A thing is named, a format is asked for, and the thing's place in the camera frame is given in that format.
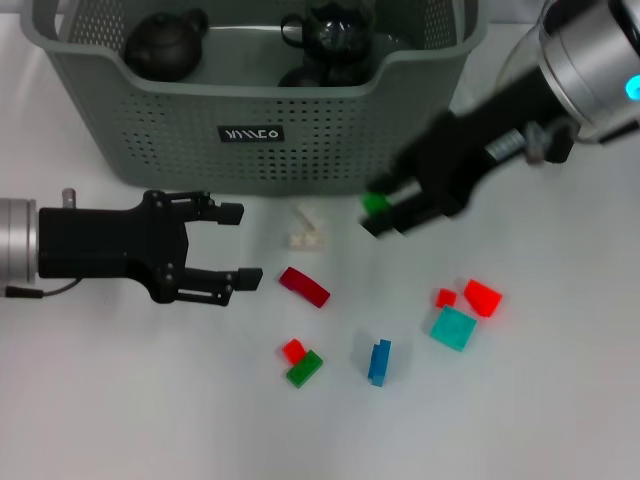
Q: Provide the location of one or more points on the teal square toy block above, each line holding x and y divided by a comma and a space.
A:
452, 330

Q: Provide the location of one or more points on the small red toy block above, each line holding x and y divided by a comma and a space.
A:
292, 350
445, 298

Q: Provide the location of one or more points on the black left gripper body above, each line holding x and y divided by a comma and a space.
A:
110, 242

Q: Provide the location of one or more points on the dark red curved block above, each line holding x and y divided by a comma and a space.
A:
305, 286

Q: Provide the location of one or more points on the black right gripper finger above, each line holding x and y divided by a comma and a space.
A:
395, 184
410, 217

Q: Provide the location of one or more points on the grey-green perforated storage bin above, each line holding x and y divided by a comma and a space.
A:
325, 150

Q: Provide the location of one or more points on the left gripper silver connector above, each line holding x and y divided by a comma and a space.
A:
68, 197

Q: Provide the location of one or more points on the red slope toy block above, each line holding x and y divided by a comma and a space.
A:
482, 298

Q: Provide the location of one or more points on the green rectangular toy block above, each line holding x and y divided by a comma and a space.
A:
302, 371
375, 203

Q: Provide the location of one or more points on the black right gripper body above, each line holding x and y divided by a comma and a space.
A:
475, 150

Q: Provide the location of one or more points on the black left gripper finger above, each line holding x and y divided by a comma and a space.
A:
247, 279
230, 214

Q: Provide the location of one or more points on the dark clay teapot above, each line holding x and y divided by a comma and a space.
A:
160, 47

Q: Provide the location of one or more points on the blue toy block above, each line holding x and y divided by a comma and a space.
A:
378, 362

